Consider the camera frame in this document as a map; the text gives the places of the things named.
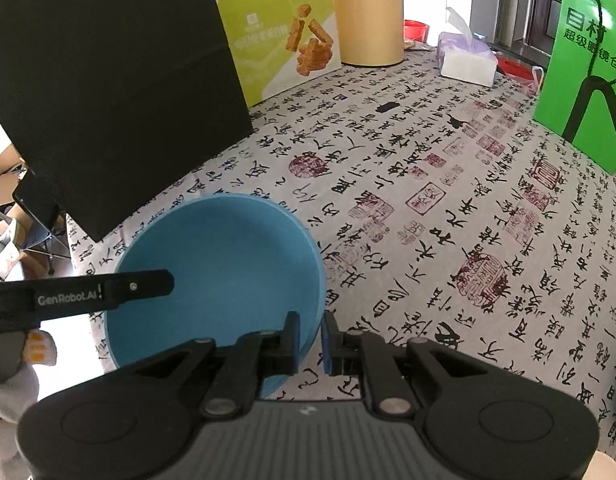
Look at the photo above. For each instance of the black paper bag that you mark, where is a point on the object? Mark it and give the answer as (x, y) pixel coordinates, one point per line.
(113, 85)

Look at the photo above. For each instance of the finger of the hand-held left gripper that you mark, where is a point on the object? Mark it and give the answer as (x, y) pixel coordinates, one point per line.
(143, 285)

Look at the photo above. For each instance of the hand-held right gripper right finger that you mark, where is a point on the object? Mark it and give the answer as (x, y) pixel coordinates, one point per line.
(329, 345)

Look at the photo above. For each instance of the dark brown door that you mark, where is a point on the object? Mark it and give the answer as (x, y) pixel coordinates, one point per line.
(543, 0)

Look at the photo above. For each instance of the black metal chair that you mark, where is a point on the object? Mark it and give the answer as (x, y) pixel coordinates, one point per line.
(38, 200)

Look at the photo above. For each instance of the person's left hand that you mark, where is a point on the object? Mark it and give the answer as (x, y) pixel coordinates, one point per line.
(18, 390)

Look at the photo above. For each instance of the blue bowl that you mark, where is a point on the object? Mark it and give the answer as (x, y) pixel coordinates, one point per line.
(213, 270)

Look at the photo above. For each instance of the tissue pack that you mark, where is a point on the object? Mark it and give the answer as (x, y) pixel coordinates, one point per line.
(468, 60)

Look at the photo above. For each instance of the red basin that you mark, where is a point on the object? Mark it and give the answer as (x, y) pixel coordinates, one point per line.
(415, 30)

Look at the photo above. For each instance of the yellow-green gift box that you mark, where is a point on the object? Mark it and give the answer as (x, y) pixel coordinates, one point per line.
(268, 35)

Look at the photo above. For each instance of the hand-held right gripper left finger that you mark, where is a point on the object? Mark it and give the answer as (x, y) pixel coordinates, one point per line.
(283, 355)

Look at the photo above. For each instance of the green paper bag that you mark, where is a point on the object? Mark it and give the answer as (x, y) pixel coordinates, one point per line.
(553, 90)

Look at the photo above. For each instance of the red plastic bag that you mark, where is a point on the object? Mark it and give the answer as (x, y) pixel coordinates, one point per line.
(518, 75)

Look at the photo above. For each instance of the tan thermos jug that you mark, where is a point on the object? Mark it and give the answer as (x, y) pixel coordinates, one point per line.
(368, 15)

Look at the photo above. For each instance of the calligraphy print tablecloth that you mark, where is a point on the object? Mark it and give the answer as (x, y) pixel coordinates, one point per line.
(438, 185)

